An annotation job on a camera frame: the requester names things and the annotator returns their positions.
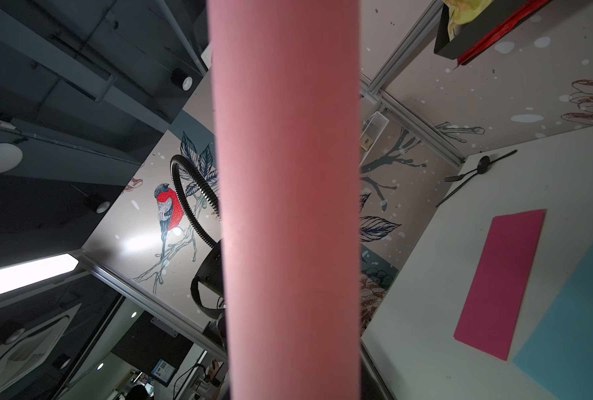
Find light pink paper sheet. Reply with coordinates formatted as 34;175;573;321
208;1;360;399

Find magenta paper sheet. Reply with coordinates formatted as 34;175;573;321
454;209;546;361

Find light blue paper sheet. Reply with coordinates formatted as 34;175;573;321
513;243;593;399

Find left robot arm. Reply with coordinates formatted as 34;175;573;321
190;241;225;320

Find black fork on table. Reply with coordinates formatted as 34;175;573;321
444;170;478;183

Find black spoon on table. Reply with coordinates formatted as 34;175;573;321
436;149;517;208

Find clear acrylic wall shelf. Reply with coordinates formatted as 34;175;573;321
360;112;389;163

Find black corrugated cable hose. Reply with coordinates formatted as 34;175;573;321
170;154;222;249

